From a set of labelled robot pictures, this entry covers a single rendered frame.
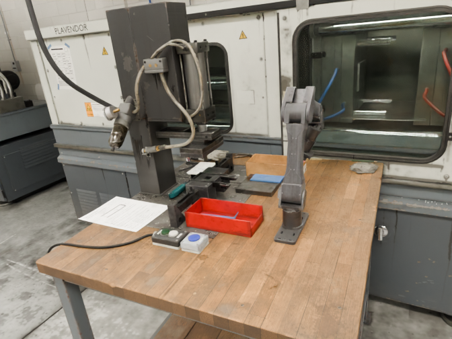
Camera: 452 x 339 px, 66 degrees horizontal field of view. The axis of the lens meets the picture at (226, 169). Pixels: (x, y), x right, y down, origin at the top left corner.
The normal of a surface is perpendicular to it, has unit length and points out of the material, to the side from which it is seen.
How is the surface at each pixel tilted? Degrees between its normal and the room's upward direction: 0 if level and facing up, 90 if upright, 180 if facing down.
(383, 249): 90
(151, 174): 90
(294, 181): 74
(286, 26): 90
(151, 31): 90
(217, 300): 0
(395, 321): 0
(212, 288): 0
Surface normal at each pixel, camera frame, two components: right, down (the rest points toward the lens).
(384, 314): -0.09, -0.93
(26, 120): 0.87, 0.10
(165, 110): -0.43, 0.36
